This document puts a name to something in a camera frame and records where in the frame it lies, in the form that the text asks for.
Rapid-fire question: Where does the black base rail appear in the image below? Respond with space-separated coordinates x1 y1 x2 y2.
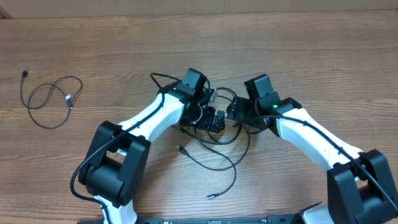
136 214 303 224

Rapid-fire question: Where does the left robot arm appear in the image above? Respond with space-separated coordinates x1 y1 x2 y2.
71 68 224 223

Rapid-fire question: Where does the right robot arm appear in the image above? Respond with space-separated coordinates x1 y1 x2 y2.
227 74 397 224

